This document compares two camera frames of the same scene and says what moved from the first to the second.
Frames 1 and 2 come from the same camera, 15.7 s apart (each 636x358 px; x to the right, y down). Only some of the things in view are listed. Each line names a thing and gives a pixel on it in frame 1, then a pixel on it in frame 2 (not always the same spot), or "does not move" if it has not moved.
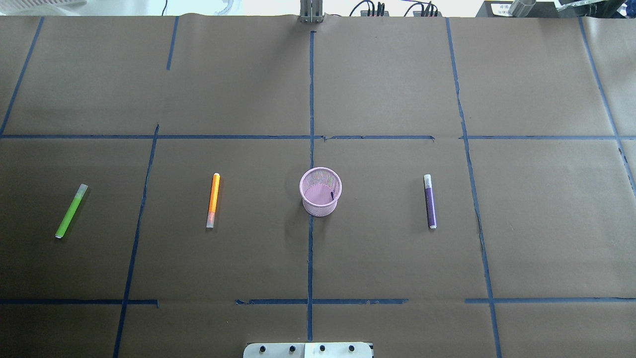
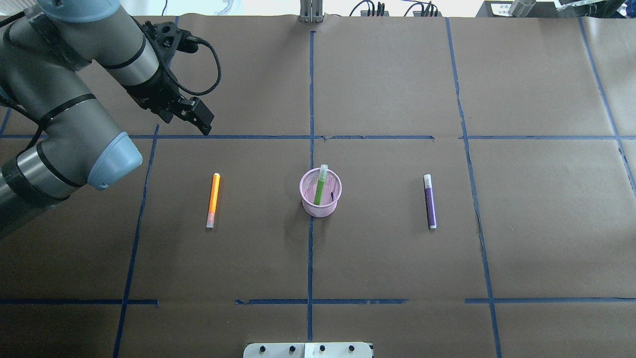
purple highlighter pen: (430, 201) does not move
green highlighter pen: (82, 189) to (323, 176)
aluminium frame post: (311, 11) does not move
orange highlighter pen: (213, 196) does not move
